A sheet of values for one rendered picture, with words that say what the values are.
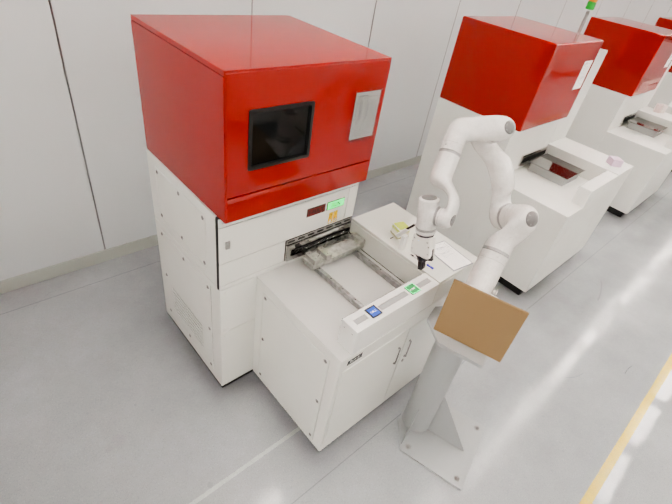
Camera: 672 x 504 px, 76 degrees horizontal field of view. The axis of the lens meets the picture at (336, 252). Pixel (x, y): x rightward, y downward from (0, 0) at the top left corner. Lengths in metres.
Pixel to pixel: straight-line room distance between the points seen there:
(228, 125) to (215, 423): 1.64
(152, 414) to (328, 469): 0.99
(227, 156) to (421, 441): 1.88
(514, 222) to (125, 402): 2.20
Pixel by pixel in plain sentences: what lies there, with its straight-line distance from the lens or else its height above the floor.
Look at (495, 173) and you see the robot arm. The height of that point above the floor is 1.50.
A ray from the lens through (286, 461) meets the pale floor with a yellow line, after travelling 2.51.
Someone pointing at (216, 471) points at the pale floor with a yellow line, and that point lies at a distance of 2.49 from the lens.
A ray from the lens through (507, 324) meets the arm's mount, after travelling 1.96.
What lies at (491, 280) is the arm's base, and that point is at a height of 1.13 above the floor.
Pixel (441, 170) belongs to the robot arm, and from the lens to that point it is 1.82.
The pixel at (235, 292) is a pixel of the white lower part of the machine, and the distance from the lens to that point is 2.14.
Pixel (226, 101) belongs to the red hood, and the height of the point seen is 1.72.
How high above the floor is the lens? 2.25
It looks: 37 degrees down
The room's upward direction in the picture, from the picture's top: 11 degrees clockwise
